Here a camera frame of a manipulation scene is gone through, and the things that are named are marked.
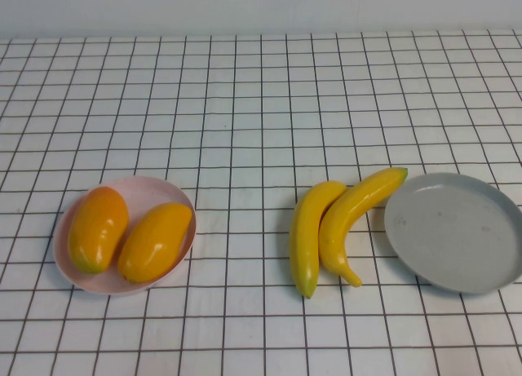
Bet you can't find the yellow banana green blunt tip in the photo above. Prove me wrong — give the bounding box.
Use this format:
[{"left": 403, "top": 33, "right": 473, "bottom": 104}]
[{"left": 288, "top": 179, "right": 349, "bottom": 299}]

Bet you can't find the grey round plate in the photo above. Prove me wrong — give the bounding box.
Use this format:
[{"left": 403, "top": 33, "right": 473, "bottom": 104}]
[{"left": 383, "top": 171, "right": 522, "bottom": 296}]

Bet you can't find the orange yellow toy mango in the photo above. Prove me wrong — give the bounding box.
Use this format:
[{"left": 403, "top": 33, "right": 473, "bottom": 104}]
[
  {"left": 117, "top": 201, "right": 193, "bottom": 284},
  {"left": 67, "top": 185, "right": 131, "bottom": 275}
]

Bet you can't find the white grid pattern tablecloth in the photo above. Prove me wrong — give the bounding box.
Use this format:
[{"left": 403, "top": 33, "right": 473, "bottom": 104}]
[{"left": 0, "top": 28, "right": 522, "bottom": 376}]

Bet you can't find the pink round plate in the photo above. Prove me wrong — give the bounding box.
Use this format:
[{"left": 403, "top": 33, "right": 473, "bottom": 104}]
[{"left": 52, "top": 175, "right": 197, "bottom": 298}]

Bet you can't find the yellow banana with curved stem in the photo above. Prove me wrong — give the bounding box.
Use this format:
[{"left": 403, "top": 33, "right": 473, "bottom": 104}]
[{"left": 318, "top": 166, "right": 409, "bottom": 288}]

